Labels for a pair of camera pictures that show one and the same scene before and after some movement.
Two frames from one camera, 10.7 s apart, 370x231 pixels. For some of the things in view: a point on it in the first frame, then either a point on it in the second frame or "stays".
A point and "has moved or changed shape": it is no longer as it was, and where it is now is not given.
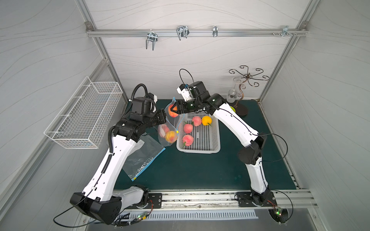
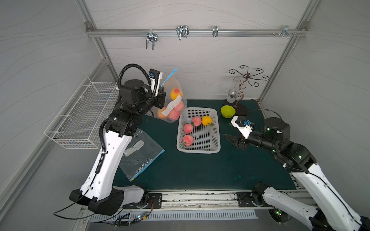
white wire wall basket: (81, 124) stays
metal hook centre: (182, 31) stays
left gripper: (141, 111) to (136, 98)
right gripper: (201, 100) to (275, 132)
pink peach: (163, 129) to (174, 114)
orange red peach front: (173, 114) has moved or changed shape
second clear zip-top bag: (143, 154) stays
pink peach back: (197, 121) stays
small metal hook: (215, 31) stays
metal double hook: (151, 36) stays
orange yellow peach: (171, 136) to (175, 92)
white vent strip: (133, 215) stays
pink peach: (188, 139) stays
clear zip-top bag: (167, 133) to (176, 101)
